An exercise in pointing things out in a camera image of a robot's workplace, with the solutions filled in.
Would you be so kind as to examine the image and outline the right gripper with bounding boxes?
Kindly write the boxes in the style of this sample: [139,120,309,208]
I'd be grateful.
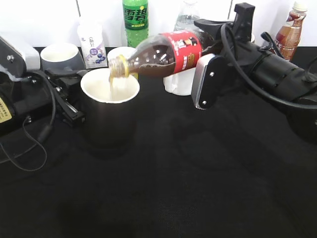
[191,2,263,110]

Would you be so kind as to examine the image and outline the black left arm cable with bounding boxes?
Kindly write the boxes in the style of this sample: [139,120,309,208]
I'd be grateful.
[0,70,58,172]

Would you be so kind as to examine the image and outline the clear water bottle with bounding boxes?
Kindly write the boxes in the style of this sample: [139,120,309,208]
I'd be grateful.
[174,0,200,31]

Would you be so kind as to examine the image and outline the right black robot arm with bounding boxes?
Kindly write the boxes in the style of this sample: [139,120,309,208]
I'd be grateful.
[191,2,317,144]

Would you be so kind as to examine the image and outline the iced tea bottle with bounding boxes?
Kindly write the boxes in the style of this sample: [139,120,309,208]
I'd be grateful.
[275,0,308,61]

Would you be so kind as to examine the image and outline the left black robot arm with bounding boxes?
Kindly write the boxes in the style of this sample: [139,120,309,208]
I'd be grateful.
[0,32,86,142]

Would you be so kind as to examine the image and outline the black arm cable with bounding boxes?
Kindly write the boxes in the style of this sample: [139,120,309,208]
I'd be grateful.
[0,70,58,172]
[219,22,317,110]

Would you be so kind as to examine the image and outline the cola bottle red label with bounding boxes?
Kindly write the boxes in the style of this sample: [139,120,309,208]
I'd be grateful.
[108,30,225,80]

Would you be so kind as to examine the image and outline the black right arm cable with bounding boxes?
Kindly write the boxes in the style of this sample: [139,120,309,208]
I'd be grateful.
[219,22,317,110]

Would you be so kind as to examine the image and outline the white blueberry milk carton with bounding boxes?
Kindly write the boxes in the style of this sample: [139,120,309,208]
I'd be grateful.
[77,16,108,69]

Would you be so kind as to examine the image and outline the green sprite bottle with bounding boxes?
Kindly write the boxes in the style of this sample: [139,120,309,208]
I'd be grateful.
[122,0,149,48]

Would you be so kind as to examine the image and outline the yellow paper cup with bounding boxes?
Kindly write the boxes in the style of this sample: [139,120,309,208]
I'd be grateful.
[107,47,139,82]

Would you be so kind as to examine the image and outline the grey ceramic mug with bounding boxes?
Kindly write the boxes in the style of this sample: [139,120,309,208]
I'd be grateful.
[40,43,85,70]

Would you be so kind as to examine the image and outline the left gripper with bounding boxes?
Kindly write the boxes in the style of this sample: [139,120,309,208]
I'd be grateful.
[13,69,88,127]

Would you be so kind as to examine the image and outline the black ceramic mug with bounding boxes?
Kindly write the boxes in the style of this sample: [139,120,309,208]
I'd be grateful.
[80,68,140,149]

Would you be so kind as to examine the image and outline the white ceramic mug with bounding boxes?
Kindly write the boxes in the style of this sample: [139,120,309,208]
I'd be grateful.
[163,68,195,96]

